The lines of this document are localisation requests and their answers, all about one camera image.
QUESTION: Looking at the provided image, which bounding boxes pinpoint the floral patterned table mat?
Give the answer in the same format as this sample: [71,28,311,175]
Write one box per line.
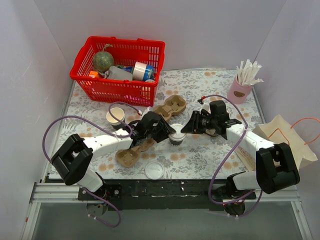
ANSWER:
[49,70,261,185]

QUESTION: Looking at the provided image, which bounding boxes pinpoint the green round melon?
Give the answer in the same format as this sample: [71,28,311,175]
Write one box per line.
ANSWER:
[92,44,115,72]

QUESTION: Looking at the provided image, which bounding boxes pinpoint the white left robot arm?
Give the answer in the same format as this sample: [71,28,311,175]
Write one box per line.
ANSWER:
[51,111,176,200]

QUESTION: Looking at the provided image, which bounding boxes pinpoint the blue white can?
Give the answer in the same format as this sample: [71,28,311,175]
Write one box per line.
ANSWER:
[132,61,155,82]

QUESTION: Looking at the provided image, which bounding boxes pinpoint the dark paper coffee cup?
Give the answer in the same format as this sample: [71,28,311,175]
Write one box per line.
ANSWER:
[169,139,183,146]

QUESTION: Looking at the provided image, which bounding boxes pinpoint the grey pouch package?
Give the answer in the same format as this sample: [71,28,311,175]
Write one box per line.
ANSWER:
[104,65,133,81]

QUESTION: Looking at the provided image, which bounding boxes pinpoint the orange small carton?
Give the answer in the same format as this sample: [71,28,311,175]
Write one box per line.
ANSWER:
[88,70,99,78]

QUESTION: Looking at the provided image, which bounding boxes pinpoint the kraft paper bag orange handles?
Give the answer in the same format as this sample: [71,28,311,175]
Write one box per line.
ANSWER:
[236,114,320,173]

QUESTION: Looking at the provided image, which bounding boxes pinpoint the empty dark paper cup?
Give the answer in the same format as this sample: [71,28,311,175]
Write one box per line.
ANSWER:
[106,107,125,130]

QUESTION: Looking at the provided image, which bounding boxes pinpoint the pink straw holder cup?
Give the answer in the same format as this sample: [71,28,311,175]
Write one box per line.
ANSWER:
[227,77,253,105]

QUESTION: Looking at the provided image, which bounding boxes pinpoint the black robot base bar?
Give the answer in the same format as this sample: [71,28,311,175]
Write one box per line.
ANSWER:
[77,178,253,216]

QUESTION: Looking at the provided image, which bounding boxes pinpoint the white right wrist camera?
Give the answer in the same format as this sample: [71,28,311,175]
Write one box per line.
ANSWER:
[197,96,211,116]

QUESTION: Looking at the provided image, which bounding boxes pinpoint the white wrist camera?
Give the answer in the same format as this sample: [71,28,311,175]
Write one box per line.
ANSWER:
[197,96,211,116]
[138,106,152,117]

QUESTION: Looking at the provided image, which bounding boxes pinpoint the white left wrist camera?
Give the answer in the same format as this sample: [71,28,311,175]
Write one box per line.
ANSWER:
[138,106,152,117]

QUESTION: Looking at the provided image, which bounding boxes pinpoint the white plastic coffee lid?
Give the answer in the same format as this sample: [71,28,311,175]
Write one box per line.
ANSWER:
[145,161,165,180]

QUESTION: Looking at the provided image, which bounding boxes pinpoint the red plastic shopping basket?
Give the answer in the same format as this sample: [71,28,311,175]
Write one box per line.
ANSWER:
[69,36,165,107]

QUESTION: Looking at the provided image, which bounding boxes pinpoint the brown pulp cup carrier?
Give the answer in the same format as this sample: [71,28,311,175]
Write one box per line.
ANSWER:
[153,94,187,121]
[115,138,155,168]

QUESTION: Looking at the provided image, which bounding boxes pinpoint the white wrapped straws bundle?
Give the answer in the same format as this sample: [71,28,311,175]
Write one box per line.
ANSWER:
[235,59,264,87]

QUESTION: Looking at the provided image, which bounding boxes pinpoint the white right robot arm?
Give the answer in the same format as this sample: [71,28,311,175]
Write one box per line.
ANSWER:
[181,100,300,199]

